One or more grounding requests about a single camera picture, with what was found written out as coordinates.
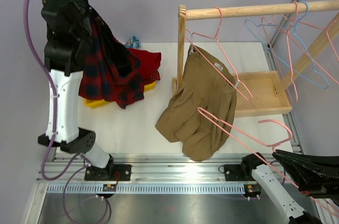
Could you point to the pink hanger holding tan skirt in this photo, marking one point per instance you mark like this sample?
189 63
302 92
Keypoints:
234 81

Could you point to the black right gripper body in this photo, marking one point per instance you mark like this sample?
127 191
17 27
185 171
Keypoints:
320 184

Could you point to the yellow plastic tray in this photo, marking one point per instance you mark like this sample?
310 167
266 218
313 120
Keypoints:
123 95

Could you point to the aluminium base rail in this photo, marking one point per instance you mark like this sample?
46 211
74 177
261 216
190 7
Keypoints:
154 174

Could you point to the wooden clothes rack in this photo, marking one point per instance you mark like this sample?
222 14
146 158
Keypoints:
249 56

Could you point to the pink hanger of polka-dot skirt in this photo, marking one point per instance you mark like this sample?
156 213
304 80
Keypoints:
323 40

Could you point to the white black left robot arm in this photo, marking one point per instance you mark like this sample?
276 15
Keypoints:
65 65

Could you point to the blue floral skirt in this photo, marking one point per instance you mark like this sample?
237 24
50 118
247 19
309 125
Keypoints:
133 43

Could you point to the red plaid skirt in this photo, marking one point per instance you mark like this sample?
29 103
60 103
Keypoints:
108 61

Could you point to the pink hanger of plaid skirt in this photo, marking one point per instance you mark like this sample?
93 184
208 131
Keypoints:
214 120

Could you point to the plain red skirt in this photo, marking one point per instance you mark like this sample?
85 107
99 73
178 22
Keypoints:
150 61

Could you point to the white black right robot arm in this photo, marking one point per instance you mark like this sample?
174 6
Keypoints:
292 212

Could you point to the tan pleated skirt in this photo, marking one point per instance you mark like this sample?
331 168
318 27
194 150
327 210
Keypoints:
199 115

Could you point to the dark red polka-dot skirt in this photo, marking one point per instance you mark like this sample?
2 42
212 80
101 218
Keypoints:
153 77

